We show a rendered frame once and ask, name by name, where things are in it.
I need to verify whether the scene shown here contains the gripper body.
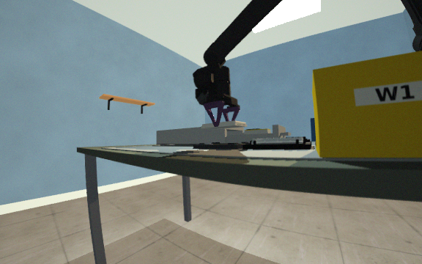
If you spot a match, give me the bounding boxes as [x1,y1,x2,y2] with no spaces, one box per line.
[204,80,240,108]

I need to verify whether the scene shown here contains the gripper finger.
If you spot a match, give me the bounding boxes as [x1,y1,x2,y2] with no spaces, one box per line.
[204,100,224,127]
[223,106,240,122]

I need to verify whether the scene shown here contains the yellow box labelled w1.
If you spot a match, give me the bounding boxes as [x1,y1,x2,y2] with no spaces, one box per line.
[312,51,422,158]

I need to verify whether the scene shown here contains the white multi-well plate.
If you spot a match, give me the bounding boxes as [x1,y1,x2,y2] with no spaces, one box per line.
[201,121,247,129]
[251,137,303,144]

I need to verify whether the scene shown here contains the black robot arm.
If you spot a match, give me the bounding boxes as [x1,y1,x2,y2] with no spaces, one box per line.
[193,0,422,105]

